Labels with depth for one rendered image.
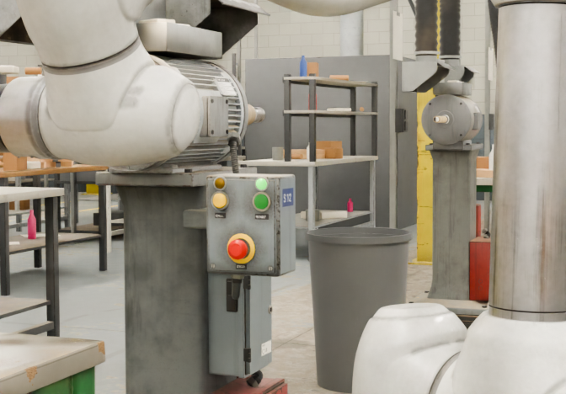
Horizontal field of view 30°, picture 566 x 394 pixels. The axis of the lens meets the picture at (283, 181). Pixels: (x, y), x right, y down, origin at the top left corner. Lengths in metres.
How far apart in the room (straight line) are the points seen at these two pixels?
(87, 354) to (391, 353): 0.40
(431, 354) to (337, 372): 3.54
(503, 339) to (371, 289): 3.55
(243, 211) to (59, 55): 1.11
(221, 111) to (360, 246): 2.50
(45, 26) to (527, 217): 0.60
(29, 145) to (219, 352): 1.33
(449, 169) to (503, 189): 4.29
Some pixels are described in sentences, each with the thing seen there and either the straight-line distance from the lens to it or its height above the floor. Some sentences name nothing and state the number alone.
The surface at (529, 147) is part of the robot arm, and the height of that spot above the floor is 1.19.
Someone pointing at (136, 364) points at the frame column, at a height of 0.68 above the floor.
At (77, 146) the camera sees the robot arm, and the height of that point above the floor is 1.20.
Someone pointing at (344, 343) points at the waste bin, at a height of 0.23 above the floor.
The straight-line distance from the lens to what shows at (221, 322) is 2.38.
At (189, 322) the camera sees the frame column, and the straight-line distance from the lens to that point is 2.38.
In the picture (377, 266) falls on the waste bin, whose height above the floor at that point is 0.59.
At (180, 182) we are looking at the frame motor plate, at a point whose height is 1.10.
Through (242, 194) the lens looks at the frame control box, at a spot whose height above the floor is 1.08.
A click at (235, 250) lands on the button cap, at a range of 2.09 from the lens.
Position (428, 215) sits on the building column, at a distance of 9.38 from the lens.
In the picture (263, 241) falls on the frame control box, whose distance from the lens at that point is 2.09.
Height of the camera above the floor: 1.22
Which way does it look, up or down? 3 degrees down
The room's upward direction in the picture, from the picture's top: straight up
